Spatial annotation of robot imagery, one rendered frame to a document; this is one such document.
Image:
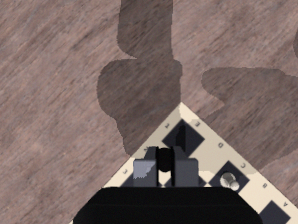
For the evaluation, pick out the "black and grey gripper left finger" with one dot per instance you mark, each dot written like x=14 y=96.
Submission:
x=144 y=169

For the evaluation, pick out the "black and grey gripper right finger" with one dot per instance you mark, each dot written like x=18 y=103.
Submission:
x=186 y=169

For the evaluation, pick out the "black pawn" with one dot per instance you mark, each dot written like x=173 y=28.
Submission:
x=164 y=160

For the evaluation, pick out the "cream and black chessboard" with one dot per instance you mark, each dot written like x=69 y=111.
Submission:
x=183 y=128

